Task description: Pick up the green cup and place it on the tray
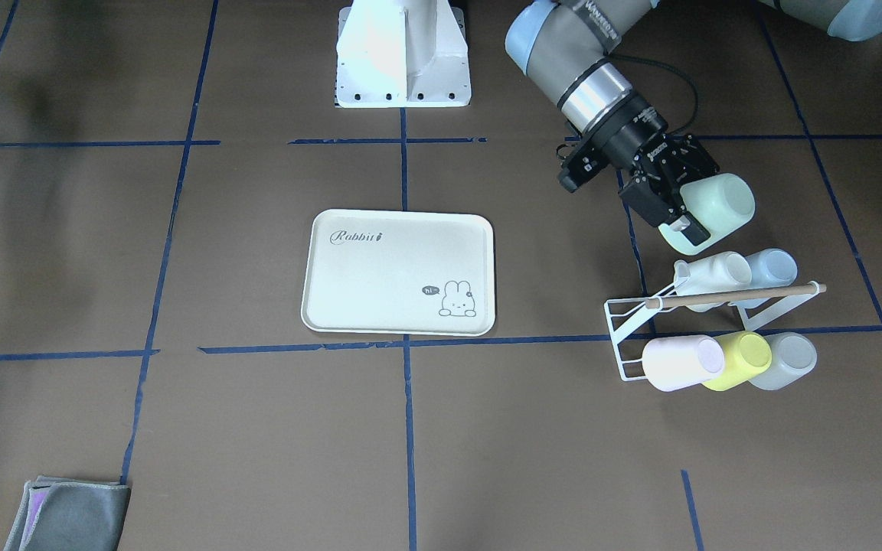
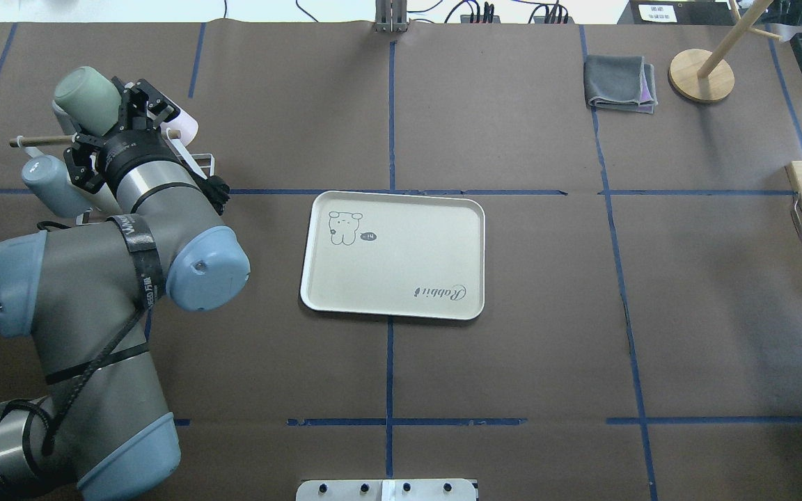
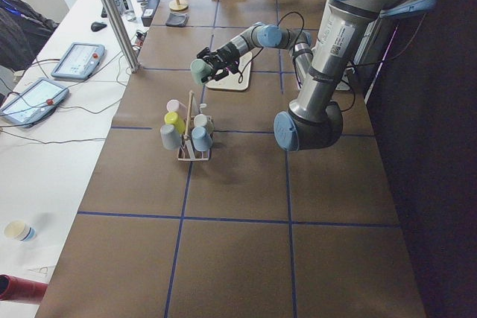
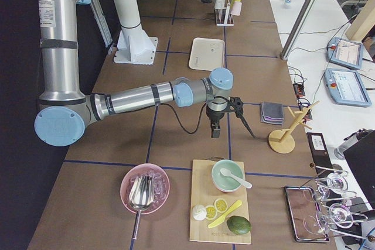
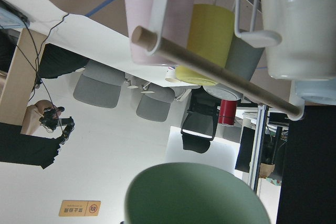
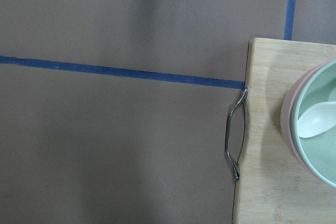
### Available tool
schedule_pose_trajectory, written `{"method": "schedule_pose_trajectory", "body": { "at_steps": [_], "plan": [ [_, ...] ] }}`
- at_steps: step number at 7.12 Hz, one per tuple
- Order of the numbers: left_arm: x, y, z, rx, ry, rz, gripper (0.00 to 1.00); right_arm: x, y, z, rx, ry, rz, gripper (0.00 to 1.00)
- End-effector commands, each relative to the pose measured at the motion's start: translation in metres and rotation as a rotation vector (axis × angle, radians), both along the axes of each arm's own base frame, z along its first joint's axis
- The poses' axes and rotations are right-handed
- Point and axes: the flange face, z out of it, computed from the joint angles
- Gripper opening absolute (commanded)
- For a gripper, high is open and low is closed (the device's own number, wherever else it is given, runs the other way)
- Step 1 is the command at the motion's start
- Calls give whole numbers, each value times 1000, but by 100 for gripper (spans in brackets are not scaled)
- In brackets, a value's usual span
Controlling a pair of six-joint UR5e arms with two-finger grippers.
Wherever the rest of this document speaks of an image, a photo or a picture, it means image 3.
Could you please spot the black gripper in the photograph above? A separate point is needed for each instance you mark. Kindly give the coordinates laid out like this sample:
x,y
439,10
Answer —
x,y
226,53

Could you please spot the green cup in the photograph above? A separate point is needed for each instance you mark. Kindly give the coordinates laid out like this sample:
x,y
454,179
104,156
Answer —
x,y
201,71

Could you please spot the cream rabbit tray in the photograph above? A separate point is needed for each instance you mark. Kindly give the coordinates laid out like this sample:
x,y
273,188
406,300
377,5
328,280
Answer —
x,y
238,82

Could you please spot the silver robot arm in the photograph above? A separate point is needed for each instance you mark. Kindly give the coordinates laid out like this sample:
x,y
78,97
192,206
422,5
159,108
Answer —
x,y
313,120

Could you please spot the pink cup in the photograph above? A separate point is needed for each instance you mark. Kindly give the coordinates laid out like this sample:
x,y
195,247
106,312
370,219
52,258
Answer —
x,y
177,106

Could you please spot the cream white cup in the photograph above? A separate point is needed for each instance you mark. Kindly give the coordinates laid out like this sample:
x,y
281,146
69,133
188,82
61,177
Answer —
x,y
205,121

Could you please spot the yellow cup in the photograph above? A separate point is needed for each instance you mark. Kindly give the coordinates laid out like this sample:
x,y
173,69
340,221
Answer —
x,y
173,118

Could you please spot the light blue cup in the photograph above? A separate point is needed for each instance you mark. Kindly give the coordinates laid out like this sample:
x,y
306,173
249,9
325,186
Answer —
x,y
201,139

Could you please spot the grey translucent cup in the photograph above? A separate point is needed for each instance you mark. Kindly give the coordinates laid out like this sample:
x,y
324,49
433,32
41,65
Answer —
x,y
171,139

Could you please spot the paper cup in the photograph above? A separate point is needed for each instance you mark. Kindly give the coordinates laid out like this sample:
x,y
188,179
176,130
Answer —
x,y
20,230

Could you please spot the grey folded cloth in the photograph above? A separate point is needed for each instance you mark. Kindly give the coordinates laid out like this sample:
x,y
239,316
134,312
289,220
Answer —
x,y
177,20

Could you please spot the black box with label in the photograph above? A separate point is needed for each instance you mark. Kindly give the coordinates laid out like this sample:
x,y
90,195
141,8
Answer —
x,y
149,8

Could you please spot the black computer mouse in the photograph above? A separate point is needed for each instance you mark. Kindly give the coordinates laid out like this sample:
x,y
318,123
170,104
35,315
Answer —
x,y
97,26

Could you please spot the far teach pendant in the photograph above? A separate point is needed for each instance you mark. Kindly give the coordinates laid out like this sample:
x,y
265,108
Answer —
x,y
79,61

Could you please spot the teach pendant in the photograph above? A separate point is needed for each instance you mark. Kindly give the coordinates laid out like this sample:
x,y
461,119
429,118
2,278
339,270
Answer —
x,y
36,102
79,61

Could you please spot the near teach pendant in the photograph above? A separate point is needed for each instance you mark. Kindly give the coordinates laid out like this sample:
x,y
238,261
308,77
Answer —
x,y
36,102

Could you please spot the red cylinder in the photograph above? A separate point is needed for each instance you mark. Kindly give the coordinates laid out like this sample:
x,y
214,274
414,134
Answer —
x,y
15,289

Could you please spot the white wire cup rack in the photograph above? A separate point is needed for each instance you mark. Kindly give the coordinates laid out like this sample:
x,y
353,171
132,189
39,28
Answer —
x,y
187,151

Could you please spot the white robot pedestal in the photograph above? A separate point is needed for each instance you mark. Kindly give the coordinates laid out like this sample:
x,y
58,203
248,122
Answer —
x,y
344,84

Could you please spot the aluminium frame post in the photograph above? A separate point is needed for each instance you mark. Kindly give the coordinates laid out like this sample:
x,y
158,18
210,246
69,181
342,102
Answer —
x,y
121,35

